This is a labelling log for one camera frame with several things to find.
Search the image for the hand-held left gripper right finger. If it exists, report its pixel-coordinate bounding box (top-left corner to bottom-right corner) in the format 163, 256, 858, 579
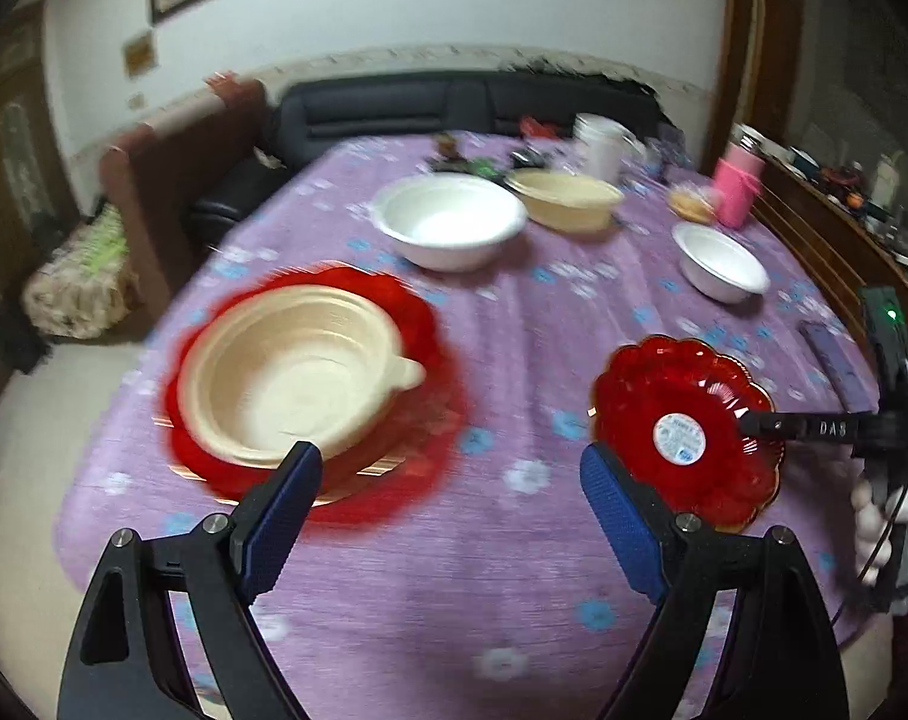
580, 441, 851, 720

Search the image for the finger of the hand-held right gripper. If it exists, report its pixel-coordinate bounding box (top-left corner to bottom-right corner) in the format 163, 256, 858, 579
739, 411, 867, 445

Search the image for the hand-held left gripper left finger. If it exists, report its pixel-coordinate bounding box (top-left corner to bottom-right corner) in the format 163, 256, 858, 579
58, 441, 324, 720

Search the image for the beige bowl with tab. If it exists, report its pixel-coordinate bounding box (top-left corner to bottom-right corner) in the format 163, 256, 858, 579
176, 285, 428, 470

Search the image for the red scalloped plate white sticker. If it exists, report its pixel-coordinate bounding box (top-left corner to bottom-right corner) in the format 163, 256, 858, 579
589, 335, 786, 530

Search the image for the small white bowl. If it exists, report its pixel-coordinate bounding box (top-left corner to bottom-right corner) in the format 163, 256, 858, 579
673, 223, 771, 305

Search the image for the large white bowl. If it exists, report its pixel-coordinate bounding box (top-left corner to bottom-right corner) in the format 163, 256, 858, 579
371, 176, 528, 272

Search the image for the person's right hand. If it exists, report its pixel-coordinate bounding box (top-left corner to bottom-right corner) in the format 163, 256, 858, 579
850, 467, 908, 578

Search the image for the dark remote control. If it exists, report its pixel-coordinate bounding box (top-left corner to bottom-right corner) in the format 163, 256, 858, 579
799, 321, 875, 410

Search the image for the purple floral tablecloth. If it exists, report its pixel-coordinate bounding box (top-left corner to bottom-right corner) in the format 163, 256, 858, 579
52, 131, 897, 720

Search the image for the bun in plastic bag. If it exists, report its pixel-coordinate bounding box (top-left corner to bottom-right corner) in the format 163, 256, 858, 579
667, 184, 725, 224

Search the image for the pink bottle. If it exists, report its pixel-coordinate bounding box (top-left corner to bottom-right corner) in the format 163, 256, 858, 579
712, 127, 767, 230

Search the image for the floral blanket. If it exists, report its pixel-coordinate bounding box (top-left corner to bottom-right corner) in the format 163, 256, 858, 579
22, 202, 136, 338

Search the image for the green patterned cloth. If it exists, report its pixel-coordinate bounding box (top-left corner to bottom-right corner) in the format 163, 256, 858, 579
85, 206, 130, 272

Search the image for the black bag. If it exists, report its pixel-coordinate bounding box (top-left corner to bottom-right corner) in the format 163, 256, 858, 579
0, 292, 46, 380

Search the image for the white jar with lid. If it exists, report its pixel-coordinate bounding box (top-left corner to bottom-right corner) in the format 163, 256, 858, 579
572, 112, 641, 182

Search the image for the brown armchair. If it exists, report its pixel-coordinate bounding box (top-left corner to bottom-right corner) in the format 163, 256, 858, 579
97, 77, 271, 301

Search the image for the small dark table clutter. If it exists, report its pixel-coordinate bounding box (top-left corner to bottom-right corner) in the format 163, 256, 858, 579
472, 148, 571, 179

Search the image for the black leather sofa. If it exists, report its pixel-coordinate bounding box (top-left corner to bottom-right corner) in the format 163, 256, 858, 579
187, 71, 669, 233

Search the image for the wooden glass-door cabinet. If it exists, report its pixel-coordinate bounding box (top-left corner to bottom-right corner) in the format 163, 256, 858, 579
0, 0, 80, 256

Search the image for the black cable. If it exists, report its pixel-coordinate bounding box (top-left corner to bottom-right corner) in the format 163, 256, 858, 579
829, 502, 894, 642

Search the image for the wooden door frame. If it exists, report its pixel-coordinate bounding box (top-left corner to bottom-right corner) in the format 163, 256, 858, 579
712, 0, 807, 158

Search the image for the small gold wall frame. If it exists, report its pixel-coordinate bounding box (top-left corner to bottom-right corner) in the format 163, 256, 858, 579
124, 28, 158, 80

